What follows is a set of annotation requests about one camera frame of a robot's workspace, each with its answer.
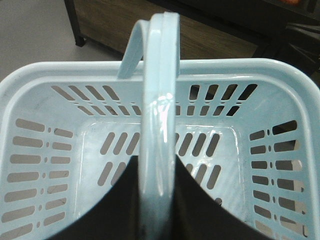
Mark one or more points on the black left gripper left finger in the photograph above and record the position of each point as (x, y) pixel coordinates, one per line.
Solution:
(115, 216)

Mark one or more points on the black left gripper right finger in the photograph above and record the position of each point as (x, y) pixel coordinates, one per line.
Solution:
(196, 216)

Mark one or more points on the light blue plastic basket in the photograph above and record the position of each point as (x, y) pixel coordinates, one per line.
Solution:
(246, 129)

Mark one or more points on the black wood display table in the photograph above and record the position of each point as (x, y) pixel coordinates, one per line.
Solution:
(287, 30)

